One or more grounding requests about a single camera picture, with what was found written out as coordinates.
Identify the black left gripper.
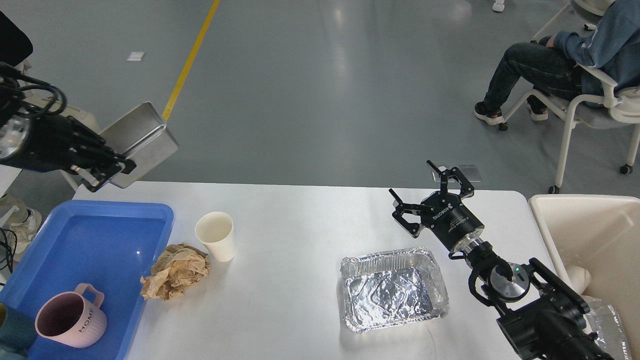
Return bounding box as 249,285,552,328
1,115,137,193

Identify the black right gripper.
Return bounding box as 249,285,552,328
389,160,485,253

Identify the steel rectangular container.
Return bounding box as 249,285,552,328
99,101,179,189

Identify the pink mug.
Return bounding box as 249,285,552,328
34,283,108,348

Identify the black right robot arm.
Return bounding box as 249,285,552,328
391,161,611,360

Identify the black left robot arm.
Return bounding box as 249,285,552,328
0,63,137,192

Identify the blue plastic tray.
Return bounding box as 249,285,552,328
1,200,174,360

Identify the aluminium foil tray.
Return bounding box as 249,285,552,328
340,247,450,333

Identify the crumpled brown paper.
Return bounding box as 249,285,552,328
140,243,211,301

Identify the white paper cup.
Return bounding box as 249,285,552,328
194,211,236,262

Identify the person in beige trousers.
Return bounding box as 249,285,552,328
0,11,34,67

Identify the beige plastic bin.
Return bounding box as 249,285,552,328
529,194,640,360

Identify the dark teal object corner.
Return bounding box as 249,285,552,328
0,303,38,360

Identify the white office chair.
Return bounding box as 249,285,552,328
503,66,640,194

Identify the person with white sneakers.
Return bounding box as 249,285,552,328
492,0,506,13

